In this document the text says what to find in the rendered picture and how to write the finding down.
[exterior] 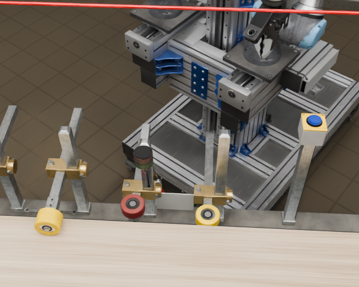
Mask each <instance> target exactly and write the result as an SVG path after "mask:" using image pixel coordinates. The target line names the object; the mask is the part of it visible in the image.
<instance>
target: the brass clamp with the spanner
mask: <svg viewBox="0 0 359 287"><path fill-rule="evenodd" d="M126 181H128V182H129V183H130V186H129V187H125V186H124V183H125V182H126ZM122 192H123V198H124V197H126V196H127V195H130V194H132V193H133V192H135V193H141V197H142V198H143V199H145V200H155V199H158V198H160V197H161V194H162V184H161V183H156V181H154V184H153V190H143V187H142V180H131V179H124V182H123V189H122Z"/></svg>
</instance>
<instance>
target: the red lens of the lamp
mask: <svg viewBox="0 0 359 287"><path fill-rule="evenodd" d="M138 147H139V146H138ZM149 148H150V147H149ZM150 149H151V148H150ZM135 150H136V148H135ZM135 150H134V151H135ZM151 151H152V149H151ZM133 155H134V152H133ZM152 159H153V151H152V154H151V156H150V157H149V158H147V159H139V158H137V157H135V155H134V160H135V162H137V163H138V164H141V165H145V164H148V163H150V162H151V161H152Z"/></svg>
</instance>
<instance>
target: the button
mask: <svg viewBox="0 0 359 287"><path fill-rule="evenodd" d="M308 122H309V123H310V124H311V125H320V124H321V122H322V119H321V117H319V116H318V115H314V114H313V115H310V116H309V117H308Z"/></svg>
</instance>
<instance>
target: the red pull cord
mask: <svg viewBox="0 0 359 287"><path fill-rule="evenodd" d="M0 5H31V6H69V7H107V8H127V9H166V10H204V11H242V12H263V13H301V14H339V15H359V11H328V10H289V9H251V8H230V7H191V6H153V5H114V4H94V3H55V2H16V1H0Z"/></svg>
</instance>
